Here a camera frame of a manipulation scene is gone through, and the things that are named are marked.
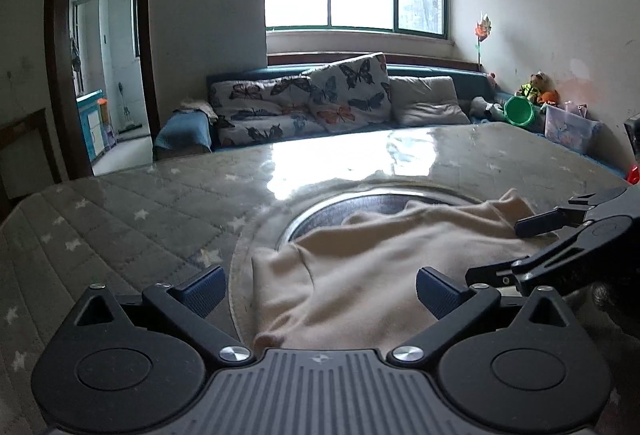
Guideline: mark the orange plush toy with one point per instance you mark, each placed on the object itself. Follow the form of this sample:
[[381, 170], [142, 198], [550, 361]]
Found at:
[[550, 99]]

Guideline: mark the green plastic bucket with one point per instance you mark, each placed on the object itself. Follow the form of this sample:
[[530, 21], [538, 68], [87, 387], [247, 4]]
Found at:
[[519, 112]]

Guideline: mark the small cream cloth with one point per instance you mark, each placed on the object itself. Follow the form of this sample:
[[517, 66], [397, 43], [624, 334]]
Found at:
[[197, 107]]

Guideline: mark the colourful pinwheel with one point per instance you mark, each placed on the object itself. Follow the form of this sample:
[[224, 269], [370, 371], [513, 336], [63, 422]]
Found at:
[[482, 27]]

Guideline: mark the long butterfly print cushion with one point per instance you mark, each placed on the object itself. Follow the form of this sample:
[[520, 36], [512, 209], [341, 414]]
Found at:
[[260, 110]]

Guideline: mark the plush toy in yellow vest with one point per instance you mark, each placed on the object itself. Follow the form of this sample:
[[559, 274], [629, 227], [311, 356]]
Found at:
[[532, 87]]

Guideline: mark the upright mop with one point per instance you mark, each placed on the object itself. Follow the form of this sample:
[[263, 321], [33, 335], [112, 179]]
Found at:
[[125, 110]]

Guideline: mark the grey plush toy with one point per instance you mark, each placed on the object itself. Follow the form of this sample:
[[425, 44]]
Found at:
[[485, 107]]

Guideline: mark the beige cushion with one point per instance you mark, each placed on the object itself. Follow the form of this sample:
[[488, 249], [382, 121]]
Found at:
[[430, 102]]

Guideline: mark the square butterfly print cushion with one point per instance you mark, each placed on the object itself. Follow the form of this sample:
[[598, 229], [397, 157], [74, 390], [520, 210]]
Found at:
[[350, 90]]

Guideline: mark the dark wooden door frame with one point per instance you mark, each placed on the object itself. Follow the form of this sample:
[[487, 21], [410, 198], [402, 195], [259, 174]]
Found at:
[[57, 65]]

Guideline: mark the blue blanket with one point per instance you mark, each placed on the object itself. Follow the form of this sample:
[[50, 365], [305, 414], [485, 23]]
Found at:
[[180, 135]]

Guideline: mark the small red object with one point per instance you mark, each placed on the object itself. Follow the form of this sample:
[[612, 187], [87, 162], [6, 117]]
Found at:
[[634, 176]]

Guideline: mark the round metal table insert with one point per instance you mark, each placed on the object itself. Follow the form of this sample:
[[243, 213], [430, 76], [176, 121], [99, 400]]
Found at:
[[325, 215]]

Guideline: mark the teal sofa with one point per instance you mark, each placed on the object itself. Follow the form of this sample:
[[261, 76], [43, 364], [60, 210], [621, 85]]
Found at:
[[435, 72]]

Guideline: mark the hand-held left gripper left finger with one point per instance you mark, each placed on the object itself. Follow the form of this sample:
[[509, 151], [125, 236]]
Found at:
[[202, 292]]

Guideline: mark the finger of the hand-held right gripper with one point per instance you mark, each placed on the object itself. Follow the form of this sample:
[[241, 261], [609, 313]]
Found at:
[[545, 221], [500, 272]]

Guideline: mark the clear plastic storage box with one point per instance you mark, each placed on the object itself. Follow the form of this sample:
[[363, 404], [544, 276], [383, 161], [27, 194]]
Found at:
[[570, 127]]

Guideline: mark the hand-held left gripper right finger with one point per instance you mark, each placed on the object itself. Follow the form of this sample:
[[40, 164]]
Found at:
[[440, 297]]

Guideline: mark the blue toy cabinet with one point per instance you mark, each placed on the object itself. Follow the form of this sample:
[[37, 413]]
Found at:
[[95, 125]]

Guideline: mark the cream knit garment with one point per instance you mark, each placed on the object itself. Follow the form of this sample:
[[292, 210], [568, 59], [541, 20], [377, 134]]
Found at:
[[370, 275]]

